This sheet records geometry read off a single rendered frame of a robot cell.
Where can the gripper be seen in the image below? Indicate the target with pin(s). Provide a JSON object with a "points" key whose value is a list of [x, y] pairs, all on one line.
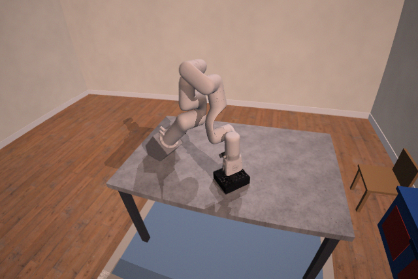
{"points": [[232, 167]]}

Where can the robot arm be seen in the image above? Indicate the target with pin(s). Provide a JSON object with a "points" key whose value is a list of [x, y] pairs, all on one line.
{"points": [[192, 78]]}

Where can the black lighting desk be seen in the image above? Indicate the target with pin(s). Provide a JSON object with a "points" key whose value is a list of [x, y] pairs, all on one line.
{"points": [[241, 179]]}

